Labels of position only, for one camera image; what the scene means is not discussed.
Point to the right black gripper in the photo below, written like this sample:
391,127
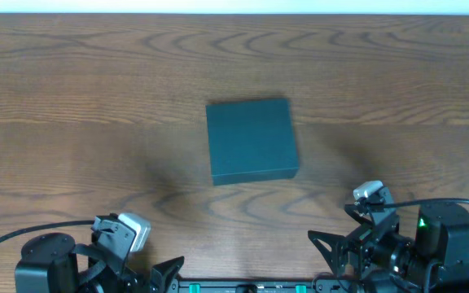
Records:
348,247

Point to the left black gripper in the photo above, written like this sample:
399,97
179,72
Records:
144,281

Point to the dark green box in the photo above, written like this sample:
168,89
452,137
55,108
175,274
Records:
251,141

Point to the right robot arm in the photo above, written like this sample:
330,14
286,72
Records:
439,254

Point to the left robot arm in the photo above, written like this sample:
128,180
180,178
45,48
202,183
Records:
55,263

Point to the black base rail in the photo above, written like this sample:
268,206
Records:
251,286

